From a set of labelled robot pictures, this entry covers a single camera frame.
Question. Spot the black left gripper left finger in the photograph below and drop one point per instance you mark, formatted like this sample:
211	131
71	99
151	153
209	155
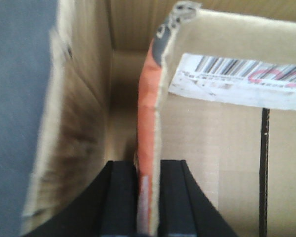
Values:
106	208

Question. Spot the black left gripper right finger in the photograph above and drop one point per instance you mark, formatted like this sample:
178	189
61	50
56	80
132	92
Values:
184	210

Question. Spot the cardboard box red print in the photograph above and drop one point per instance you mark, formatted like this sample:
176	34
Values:
211	82

